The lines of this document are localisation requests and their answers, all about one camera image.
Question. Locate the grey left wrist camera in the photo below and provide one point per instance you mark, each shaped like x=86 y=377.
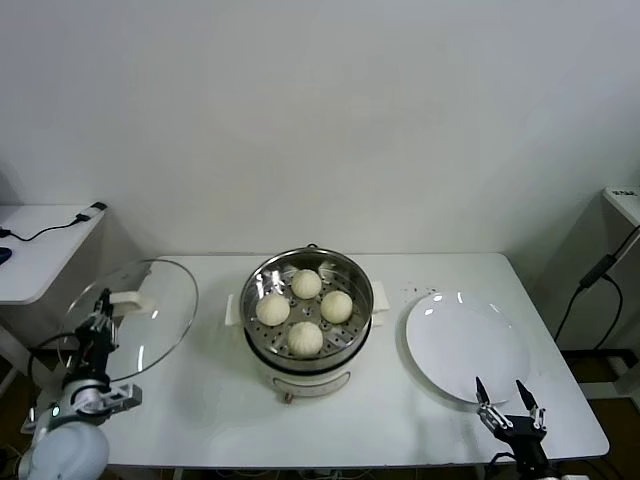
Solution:
x=120 y=397

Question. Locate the white steamed baozi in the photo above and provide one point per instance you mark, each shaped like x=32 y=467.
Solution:
x=305 y=339
x=336 y=306
x=306 y=284
x=273 y=309

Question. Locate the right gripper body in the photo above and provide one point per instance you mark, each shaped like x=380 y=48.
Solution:
x=520 y=440

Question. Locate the white side table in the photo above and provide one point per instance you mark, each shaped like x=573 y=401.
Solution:
x=45 y=250

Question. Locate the stainless steel steamer basket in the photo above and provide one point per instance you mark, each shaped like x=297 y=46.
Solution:
x=345 y=345

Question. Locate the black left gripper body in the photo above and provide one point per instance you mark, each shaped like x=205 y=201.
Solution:
x=95 y=355

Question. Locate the white electric cooker base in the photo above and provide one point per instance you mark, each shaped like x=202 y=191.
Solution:
x=310 y=382

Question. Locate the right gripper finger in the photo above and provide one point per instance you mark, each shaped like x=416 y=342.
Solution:
x=482 y=395
x=525 y=395

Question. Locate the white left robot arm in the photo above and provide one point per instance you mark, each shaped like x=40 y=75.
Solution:
x=65 y=450

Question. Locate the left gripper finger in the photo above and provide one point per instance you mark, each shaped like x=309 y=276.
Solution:
x=104 y=305
x=112 y=325

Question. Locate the white round plate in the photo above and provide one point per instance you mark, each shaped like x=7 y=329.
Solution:
x=465 y=345

